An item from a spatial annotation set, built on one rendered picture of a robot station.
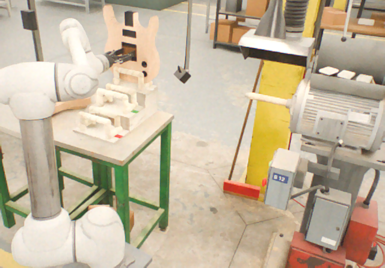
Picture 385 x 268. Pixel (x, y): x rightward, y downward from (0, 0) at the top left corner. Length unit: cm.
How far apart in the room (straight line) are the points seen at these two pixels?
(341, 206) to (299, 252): 33
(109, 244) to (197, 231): 139
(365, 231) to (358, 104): 62
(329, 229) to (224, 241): 107
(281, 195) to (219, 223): 133
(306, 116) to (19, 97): 111
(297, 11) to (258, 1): 493
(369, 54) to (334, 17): 355
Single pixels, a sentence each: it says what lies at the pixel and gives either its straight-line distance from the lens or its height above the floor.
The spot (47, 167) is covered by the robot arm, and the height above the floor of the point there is 119.
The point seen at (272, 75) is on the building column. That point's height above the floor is 106.
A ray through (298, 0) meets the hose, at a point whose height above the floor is 170.
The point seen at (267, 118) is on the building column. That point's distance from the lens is 280.
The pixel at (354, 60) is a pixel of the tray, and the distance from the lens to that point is 175.
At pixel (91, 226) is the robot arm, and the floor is 96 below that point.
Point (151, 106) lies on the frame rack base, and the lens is 219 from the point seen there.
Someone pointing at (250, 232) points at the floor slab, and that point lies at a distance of 284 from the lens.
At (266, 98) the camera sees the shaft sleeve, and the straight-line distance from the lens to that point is 176.
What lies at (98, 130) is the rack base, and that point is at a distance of 206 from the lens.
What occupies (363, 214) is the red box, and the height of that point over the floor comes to 79.
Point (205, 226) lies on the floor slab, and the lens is 283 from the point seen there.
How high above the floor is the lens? 195
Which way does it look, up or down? 28 degrees down
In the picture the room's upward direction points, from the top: 4 degrees clockwise
